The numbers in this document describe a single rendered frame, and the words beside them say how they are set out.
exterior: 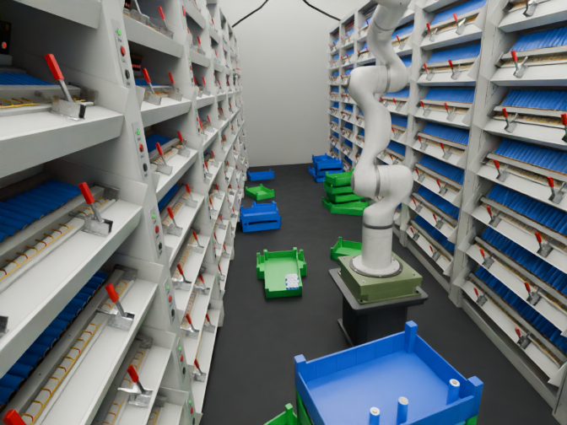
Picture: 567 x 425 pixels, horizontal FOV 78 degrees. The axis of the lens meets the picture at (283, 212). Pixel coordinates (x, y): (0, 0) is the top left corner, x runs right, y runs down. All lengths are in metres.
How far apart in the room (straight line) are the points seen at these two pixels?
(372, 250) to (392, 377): 0.67
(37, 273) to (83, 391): 0.20
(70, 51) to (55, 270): 0.42
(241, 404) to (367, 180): 0.95
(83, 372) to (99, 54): 0.56
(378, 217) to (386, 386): 0.71
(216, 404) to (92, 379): 0.87
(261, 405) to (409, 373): 0.71
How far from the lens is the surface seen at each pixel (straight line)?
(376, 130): 1.38
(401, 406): 0.75
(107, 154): 0.81
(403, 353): 0.93
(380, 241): 1.43
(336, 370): 0.87
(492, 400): 1.60
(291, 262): 2.14
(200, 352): 1.53
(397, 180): 1.37
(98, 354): 0.71
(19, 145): 0.50
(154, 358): 0.96
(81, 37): 0.80
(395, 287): 1.45
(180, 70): 1.46
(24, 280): 0.55
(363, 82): 1.41
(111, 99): 0.78
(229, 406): 1.48
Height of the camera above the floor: 1.10
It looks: 20 degrees down
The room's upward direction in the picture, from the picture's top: 3 degrees counter-clockwise
